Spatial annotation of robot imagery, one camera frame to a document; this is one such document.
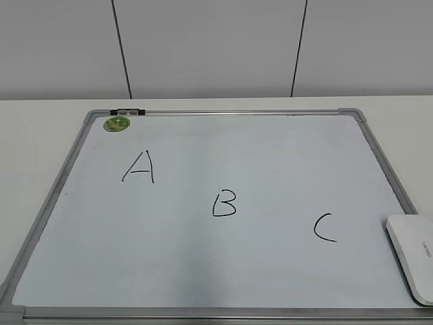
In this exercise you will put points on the white whiteboard eraser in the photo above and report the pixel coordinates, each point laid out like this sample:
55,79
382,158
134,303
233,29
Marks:
411,237

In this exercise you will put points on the white magnetic whiteboard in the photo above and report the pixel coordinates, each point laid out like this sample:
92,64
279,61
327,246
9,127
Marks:
217,217

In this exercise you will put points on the green round sticker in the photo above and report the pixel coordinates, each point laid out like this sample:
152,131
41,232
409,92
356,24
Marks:
117,124

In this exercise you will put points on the black marker clip holder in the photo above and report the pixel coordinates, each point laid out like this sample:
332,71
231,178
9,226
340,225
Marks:
127,112

